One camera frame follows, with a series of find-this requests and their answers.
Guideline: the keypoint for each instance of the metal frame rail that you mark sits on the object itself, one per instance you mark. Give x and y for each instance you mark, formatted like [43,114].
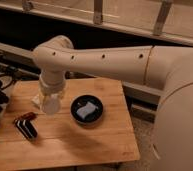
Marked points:
[168,20]

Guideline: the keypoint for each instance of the light blue sponge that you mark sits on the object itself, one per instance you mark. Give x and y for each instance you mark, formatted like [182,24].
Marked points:
[84,111]

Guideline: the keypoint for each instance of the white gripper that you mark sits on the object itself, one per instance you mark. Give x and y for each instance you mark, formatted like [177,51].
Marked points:
[47,88]

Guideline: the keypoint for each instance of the black round plate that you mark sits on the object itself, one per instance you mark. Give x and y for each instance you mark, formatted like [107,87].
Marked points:
[80,102]

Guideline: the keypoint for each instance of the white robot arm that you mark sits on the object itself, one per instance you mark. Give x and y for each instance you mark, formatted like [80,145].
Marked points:
[165,68]

